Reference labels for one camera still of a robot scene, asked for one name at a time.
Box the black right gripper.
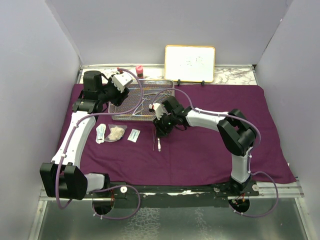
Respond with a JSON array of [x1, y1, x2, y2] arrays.
[[152, 112, 177, 138]]

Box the steel tweezers front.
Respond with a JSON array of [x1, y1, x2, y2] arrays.
[[152, 128, 157, 151]]

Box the steel tweezers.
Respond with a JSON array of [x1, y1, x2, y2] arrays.
[[152, 128, 157, 151], [157, 137, 161, 152]]

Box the metal mesh tray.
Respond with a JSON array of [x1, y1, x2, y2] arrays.
[[107, 79, 175, 121]]

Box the steel forceps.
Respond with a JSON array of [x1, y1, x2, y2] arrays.
[[132, 97, 150, 115]]

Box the white gauze bag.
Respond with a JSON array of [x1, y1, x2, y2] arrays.
[[104, 124, 127, 143]]

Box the white blue label packet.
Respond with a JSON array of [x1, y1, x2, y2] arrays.
[[127, 129, 141, 143]]

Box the purple cloth wrap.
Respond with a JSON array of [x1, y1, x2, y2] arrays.
[[80, 84, 296, 186]]

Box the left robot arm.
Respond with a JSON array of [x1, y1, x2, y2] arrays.
[[39, 70, 133, 200]]

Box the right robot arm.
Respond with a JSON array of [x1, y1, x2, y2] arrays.
[[149, 96, 259, 196]]

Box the pink lid spice bottle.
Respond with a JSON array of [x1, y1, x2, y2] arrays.
[[135, 65, 144, 79]]

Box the yellow framed whiteboard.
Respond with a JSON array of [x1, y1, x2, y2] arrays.
[[164, 45, 216, 83]]

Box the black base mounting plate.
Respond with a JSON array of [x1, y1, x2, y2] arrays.
[[84, 181, 259, 209]]

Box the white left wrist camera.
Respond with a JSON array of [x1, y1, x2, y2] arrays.
[[111, 72, 133, 93]]

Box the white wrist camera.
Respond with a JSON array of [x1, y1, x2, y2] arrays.
[[149, 102, 164, 120], [111, 72, 133, 93]]

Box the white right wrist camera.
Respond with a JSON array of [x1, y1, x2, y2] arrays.
[[149, 102, 164, 120]]

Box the aluminium frame rail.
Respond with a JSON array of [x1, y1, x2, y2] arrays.
[[43, 180, 304, 200]]

